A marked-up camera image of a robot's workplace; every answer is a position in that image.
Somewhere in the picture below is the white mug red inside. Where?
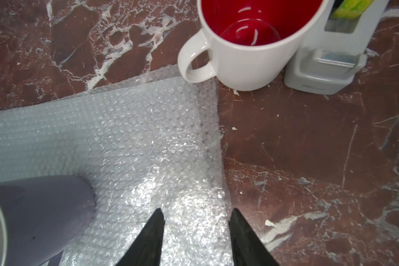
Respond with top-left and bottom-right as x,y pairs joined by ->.
177,0 -> 329,92

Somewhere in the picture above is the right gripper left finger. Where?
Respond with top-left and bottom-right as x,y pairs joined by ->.
116,208 -> 165,266

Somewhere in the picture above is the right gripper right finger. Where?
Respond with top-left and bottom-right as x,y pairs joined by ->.
228,208 -> 279,266

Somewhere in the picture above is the small green white box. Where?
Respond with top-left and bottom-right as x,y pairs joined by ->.
284,0 -> 389,95

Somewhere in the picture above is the lavender mug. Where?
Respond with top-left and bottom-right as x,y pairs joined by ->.
0,176 -> 96,266

